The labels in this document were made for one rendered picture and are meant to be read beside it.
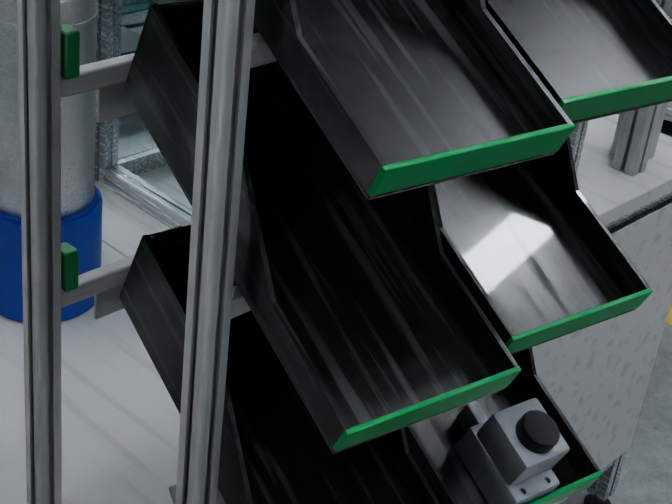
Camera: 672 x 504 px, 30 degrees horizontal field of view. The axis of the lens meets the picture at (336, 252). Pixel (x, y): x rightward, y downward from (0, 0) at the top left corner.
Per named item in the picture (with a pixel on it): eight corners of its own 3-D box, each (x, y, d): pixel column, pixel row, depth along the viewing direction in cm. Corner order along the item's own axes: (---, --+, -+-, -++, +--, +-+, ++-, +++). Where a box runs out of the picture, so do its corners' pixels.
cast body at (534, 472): (542, 501, 92) (589, 457, 87) (498, 521, 90) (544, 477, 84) (481, 406, 95) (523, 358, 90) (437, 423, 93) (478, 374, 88)
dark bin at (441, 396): (504, 390, 77) (562, 324, 71) (332, 456, 70) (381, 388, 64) (290, 61, 88) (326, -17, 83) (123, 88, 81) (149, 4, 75)
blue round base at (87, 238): (124, 299, 170) (126, 202, 162) (25, 339, 160) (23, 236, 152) (56, 252, 179) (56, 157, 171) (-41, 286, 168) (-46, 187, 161)
